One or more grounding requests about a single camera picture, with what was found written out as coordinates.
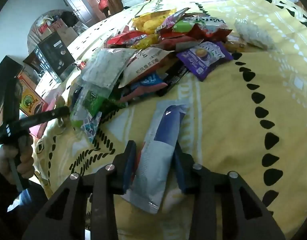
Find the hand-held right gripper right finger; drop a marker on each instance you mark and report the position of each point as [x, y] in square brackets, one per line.
[181, 172]

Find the red gold printed box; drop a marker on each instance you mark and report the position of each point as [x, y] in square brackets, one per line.
[31, 100]

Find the person's left hand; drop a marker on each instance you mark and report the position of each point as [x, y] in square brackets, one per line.
[26, 160]

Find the grey blue snack packet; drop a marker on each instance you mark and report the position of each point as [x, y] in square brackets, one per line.
[158, 140]

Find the yellow patterned bedsheet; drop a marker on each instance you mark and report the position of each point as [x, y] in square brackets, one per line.
[231, 130]

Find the wooden room door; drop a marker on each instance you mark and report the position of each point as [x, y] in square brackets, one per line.
[73, 2]

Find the black product box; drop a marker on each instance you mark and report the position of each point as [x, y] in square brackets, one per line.
[53, 55]

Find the plain brown cardboard box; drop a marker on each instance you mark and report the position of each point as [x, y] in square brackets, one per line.
[67, 35]

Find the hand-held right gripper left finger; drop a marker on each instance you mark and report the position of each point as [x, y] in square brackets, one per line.
[129, 170]

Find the pile of assorted snack packets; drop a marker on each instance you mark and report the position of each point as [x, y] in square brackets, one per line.
[143, 55]

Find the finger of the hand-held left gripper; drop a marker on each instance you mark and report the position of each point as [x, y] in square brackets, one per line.
[43, 118]

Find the white translucent snack packet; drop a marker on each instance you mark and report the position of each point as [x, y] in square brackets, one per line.
[256, 35]

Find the cloth-covered round table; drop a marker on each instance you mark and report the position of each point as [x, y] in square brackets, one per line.
[36, 30]

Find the black hanging garment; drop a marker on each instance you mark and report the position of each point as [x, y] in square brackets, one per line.
[68, 18]

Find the pink folder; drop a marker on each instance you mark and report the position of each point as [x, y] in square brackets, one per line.
[42, 130]

